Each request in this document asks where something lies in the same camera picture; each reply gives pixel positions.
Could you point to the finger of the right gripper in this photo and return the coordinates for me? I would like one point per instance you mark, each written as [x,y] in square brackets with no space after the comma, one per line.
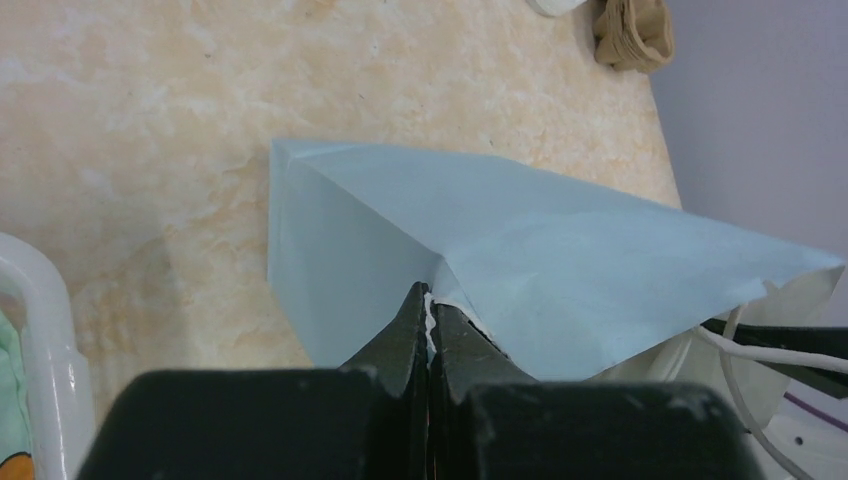
[830,341]

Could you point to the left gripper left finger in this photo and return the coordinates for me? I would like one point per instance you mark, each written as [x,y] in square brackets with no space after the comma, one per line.
[366,419]

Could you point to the light green cloth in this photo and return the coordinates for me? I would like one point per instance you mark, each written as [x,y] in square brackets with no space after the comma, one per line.
[16,457]

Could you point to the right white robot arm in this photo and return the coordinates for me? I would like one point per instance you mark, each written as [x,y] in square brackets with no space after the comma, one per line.
[813,356]

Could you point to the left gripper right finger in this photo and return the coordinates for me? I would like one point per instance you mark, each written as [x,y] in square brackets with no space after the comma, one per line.
[491,420]

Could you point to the light blue paper bag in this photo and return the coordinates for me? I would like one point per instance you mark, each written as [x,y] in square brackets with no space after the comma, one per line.
[572,281]

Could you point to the brown pulp cup carrier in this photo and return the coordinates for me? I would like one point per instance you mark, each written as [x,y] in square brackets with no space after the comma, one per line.
[634,35]

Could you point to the white plastic basket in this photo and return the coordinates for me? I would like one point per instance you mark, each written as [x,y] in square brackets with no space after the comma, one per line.
[59,390]

